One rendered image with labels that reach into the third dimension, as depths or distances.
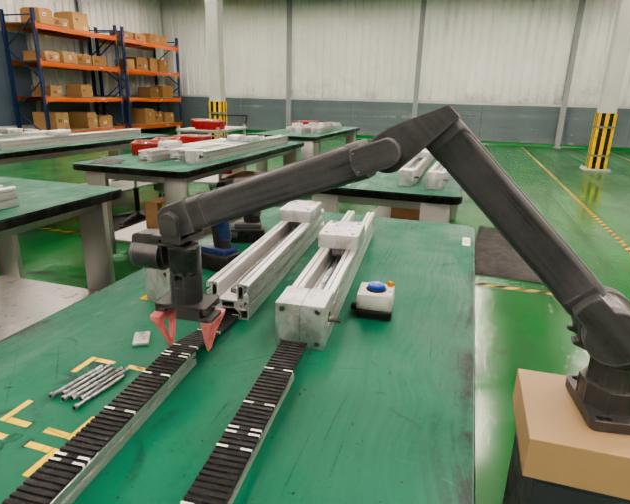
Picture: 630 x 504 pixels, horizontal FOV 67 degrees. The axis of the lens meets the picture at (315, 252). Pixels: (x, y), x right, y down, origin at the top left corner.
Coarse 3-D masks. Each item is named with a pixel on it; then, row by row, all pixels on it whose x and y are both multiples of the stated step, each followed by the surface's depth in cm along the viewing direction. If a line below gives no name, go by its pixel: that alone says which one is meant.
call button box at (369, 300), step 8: (360, 288) 112; (368, 288) 111; (392, 288) 112; (360, 296) 109; (368, 296) 108; (376, 296) 108; (384, 296) 108; (392, 296) 108; (352, 304) 113; (360, 304) 109; (368, 304) 109; (376, 304) 108; (384, 304) 108; (392, 304) 111; (360, 312) 110; (368, 312) 109; (376, 312) 109; (384, 312) 109; (384, 320) 109
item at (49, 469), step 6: (48, 462) 61; (42, 468) 60; (48, 468) 60; (54, 468) 60; (60, 468) 60; (66, 468) 60; (72, 468) 60; (42, 474) 59; (48, 474) 59; (54, 474) 59; (60, 474) 59; (66, 474) 59; (72, 474) 59
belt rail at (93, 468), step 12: (192, 360) 89; (180, 372) 85; (168, 384) 80; (156, 396) 76; (144, 408) 73; (156, 408) 77; (132, 420) 70; (144, 420) 74; (120, 432) 68; (132, 432) 71; (108, 444) 65; (120, 444) 68; (96, 456) 63; (108, 456) 65; (84, 468) 60; (96, 468) 63; (72, 480) 58; (84, 480) 61; (60, 492) 57; (72, 492) 59
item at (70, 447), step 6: (66, 444) 64; (72, 444) 64; (78, 444) 64; (84, 444) 64; (60, 450) 63; (66, 450) 63; (72, 450) 63; (78, 450) 63; (84, 450) 63; (90, 450) 63; (96, 450) 63; (84, 456) 62; (90, 456) 62
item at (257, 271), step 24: (264, 240) 138; (288, 240) 139; (312, 240) 165; (240, 264) 120; (264, 264) 119; (288, 264) 137; (216, 288) 107; (240, 288) 107; (264, 288) 118; (240, 312) 108
